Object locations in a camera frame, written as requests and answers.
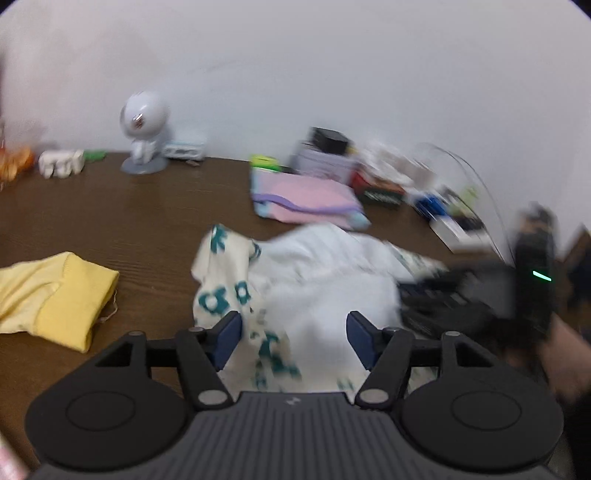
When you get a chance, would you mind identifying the pink blue purple-trimmed garment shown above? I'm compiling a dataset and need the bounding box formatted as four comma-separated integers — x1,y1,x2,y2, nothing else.
250,168,370,231

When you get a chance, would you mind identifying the brown cardboard board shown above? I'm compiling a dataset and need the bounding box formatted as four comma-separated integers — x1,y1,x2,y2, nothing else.
559,226,590,295

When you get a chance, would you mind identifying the white charging cable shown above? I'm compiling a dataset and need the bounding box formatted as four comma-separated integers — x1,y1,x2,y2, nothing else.
414,141,509,259

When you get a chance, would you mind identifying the pink floral ruffled garment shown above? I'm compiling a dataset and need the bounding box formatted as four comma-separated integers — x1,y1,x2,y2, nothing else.
0,437,29,480

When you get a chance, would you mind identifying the clear box of orange peels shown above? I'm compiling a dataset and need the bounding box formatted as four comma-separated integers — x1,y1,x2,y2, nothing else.
0,147,35,182

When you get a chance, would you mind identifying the green tissue pack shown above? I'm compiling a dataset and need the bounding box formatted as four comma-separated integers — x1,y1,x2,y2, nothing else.
249,155,283,172

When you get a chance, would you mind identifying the white power strip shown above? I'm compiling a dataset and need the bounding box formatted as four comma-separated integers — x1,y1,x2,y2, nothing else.
430,216,493,253

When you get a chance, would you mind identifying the cream green-flower garment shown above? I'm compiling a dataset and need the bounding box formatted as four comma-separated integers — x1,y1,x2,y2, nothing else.
191,224,446,398

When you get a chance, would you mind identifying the person right hand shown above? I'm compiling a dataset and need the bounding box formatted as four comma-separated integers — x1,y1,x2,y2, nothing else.
537,315,591,404

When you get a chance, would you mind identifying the blue toy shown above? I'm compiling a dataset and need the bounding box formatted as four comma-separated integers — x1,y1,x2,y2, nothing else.
414,195,448,221

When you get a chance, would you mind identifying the white small device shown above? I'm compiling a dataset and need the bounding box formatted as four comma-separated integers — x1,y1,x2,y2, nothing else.
161,140,206,162

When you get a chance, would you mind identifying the dark tissue box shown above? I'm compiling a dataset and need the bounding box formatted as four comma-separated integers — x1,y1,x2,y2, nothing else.
349,143,414,209

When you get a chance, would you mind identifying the white round robot figurine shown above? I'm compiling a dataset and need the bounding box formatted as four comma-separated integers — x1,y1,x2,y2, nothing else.
119,91,169,175

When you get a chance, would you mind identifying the lavender tin box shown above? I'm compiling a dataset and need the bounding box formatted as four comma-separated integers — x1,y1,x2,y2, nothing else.
290,142,358,184

